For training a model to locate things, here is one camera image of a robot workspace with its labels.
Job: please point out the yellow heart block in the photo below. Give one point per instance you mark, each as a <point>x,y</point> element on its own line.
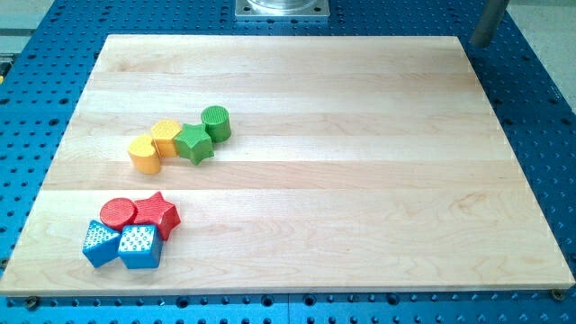
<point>144,155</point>

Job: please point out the blue cube block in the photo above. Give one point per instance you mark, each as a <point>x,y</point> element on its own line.
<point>140,247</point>

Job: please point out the light wooden board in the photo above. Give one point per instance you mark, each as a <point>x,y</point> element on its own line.
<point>354,165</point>

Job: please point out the green cylinder block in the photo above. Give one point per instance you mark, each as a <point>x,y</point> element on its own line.
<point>217,122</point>

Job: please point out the green star block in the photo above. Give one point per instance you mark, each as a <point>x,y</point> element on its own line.
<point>194,143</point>

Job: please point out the yellow hexagon block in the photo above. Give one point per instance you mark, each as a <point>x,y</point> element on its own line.
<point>164,133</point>

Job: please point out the red star block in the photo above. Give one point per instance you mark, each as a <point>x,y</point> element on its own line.
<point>156,210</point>

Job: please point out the red cylinder block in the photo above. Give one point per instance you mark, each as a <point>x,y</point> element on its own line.
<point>117,213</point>

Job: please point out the blue triangle block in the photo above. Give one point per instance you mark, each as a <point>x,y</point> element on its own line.
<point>100,244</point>

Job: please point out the grey metal pusher rod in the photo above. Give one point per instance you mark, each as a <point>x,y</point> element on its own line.
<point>491,16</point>

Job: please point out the blue perforated metal table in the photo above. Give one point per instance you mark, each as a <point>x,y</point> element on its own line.
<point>45,82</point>

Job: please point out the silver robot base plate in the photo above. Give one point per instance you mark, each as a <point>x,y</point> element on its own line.
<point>252,10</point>

